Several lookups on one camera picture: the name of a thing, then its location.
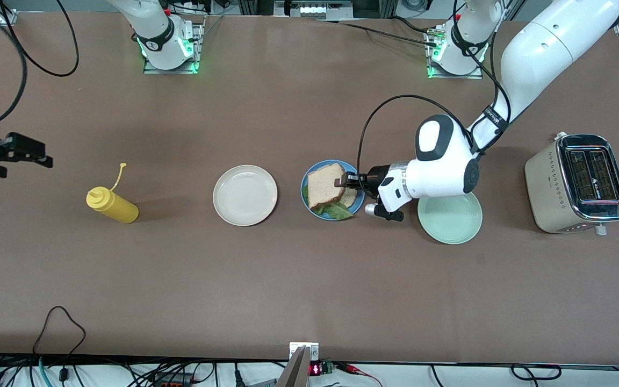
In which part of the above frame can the brown bread slice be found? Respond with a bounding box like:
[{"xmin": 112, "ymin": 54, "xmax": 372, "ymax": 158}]
[
  {"xmin": 335, "ymin": 188, "xmax": 358, "ymax": 210},
  {"xmin": 307, "ymin": 163, "xmax": 349, "ymax": 211}
]

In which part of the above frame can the green lettuce leaf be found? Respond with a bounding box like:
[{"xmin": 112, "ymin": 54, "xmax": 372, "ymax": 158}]
[{"xmin": 316, "ymin": 201, "xmax": 355, "ymax": 221}]

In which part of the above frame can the yellow mustard squeeze bottle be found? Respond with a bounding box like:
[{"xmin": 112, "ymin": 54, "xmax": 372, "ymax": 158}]
[{"xmin": 86, "ymin": 163, "xmax": 140, "ymax": 224}]

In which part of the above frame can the blue round plate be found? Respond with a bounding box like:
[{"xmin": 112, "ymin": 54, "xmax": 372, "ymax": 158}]
[{"xmin": 301, "ymin": 160, "xmax": 367, "ymax": 222}]

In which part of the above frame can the mint green round plate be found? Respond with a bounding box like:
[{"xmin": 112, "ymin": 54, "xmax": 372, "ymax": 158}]
[{"xmin": 417, "ymin": 191, "xmax": 483, "ymax": 245}]

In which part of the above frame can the beige round plate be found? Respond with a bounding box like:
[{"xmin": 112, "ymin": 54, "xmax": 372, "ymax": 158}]
[{"xmin": 213, "ymin": 164, "xmax": 278, "ymax": 227}]

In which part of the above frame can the beige chrome toaster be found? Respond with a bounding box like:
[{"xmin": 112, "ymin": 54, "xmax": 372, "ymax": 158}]
[{"xmin": 524, "ymin": 133, "xmax": 619, "ymax": 237}]

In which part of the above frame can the black control box with lights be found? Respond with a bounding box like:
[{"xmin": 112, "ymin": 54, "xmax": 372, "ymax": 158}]
[{"xmin": 275, "ymin": 0, "xmax": 354, "ymax": 20}]

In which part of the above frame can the grey metal bar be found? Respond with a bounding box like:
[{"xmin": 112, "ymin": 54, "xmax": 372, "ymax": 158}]
[{"xmin": 276, "ymin": 346, "xmax": 310, "ymax": 387}]

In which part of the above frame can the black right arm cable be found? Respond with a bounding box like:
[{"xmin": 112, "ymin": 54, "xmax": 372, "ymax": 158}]
[{"xmin": 0, "ymin": 0, "xmax": 80, "ymax": 130}]

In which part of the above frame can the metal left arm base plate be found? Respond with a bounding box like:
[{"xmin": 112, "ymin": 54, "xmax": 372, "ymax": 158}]
[{"xmin": 426, "ymin": 24, "xmax": 484, "ymax": 80}]

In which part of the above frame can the thin black looped cable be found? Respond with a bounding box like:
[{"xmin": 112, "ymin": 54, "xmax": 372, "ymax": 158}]
[{"xmin": 31, "ymin": 305, "xmax": 88, "ymax": 383}]

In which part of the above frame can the long black table cable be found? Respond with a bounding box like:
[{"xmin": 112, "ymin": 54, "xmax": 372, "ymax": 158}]
[{"xmin": 309, "ymin": 16, "xmax": 442, "ymax": 49}]

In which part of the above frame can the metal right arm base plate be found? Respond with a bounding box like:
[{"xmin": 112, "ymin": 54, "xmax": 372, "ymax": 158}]
[{"xmin": 143, "ymin": 15, "xmax": 206, "ymax": 75}]

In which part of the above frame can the short black curved cable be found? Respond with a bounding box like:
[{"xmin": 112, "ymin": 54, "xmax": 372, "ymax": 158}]
[{"xmin": 390, "ymin": 15, "xmax": 434, "ymax": 35}]

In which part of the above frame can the small metal edge bracket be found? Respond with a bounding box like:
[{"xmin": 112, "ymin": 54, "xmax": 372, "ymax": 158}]
[{"xmin": 289, "ymin": 342, "xmax": 320, "ymax": 362}]

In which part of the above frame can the red clip lead wire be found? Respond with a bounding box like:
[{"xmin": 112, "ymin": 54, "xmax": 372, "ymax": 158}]
[{"xmin": 335, "ymin": 362, "xmax": 384, "ymax": 387}]

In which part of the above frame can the teal cable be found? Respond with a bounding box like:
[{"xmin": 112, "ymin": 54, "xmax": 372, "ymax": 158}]
[{"xmin": 37, "ymin": 356, "xmax": 53, "ymax": 387}]

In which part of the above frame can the black oval cable loop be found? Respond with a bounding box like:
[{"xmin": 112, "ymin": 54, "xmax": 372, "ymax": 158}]
[{"xmin": 510, "ymin": 364, "xmax": 563, "ymax": 381}]

